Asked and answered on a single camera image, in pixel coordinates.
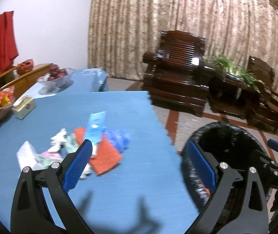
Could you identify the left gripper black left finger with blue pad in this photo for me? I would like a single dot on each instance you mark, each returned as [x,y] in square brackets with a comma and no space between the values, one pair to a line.
[30,213]

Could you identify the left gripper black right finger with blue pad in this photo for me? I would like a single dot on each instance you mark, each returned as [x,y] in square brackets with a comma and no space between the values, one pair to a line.
[249,212]

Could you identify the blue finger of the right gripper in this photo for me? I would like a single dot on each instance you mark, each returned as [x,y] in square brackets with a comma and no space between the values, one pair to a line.
[272,144]

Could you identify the white pink small box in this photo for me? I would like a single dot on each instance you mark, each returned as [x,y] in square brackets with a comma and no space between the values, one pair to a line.
[28,157]

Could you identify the orange woven cloth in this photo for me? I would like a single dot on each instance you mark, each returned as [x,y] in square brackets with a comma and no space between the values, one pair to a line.
[103,158]

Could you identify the blue white package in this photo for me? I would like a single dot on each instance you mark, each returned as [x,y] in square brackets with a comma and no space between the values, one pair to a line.
[95,127]

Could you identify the white tissue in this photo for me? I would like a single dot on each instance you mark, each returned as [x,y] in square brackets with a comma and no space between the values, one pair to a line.
[57,141]

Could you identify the black trash bin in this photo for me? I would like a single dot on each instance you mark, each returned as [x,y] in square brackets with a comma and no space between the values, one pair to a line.
[227,143]

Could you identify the dark wooden armchair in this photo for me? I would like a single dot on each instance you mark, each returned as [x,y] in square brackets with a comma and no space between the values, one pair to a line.
[175,72]
[263,110]

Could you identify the dark wooden side table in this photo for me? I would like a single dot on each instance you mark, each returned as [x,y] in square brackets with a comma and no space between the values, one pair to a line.
[229,94]

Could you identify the green potted plant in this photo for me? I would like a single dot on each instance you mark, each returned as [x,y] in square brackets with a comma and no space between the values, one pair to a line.
[235,71]

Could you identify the glass snack dish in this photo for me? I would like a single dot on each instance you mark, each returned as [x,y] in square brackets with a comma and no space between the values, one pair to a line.
[4,111]

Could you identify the beige tissue box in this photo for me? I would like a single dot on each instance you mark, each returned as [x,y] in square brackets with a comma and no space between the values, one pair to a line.
[23,107]

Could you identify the blue tablecloth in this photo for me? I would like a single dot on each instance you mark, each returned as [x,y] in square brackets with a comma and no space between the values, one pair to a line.
[144,193]

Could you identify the glass fruit bowl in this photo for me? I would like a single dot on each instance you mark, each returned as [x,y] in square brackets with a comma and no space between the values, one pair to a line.
[56,85]

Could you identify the beige patterned curtain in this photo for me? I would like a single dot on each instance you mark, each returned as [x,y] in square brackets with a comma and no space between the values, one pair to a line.
[120,31]

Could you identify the wooden sideboard cabinet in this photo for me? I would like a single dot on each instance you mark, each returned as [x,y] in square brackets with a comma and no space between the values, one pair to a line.
[25,81]

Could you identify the dark red apples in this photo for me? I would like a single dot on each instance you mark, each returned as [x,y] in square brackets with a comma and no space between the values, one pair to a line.
[55,72]

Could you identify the red bag on sideboard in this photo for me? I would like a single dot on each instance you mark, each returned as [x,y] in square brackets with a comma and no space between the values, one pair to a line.
[25,67]

